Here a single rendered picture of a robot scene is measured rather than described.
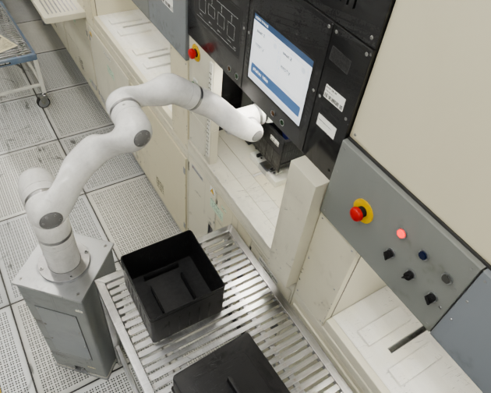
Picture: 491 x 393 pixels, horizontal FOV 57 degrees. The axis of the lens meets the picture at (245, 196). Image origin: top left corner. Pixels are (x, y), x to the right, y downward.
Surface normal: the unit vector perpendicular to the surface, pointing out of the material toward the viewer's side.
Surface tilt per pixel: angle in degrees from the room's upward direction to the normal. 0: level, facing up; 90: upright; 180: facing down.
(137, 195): 0
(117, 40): 0
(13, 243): 0
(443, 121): 90
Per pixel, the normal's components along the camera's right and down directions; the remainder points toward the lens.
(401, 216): -0.85, 0.33
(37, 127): 0.10, -0.67
